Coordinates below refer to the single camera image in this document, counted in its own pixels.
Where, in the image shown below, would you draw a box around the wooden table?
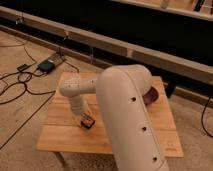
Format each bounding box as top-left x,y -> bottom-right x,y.
37,76 -> 183,157

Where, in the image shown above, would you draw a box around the black floor cables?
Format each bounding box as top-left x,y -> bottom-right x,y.
0,39 -> 81,106

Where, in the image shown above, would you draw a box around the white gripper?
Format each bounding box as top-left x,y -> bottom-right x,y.
69,95 -> 89,115

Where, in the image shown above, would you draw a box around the dark red bowl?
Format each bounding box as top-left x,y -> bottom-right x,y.
143,87 -> 159,105

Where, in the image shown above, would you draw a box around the dark blue power box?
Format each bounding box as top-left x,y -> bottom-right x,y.
38,60 -> 55,73

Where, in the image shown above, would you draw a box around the small black adapter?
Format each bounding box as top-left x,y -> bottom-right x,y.
17,64 -> 30,72

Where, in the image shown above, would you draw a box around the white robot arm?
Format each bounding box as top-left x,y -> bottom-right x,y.
59,65 -> 170,171

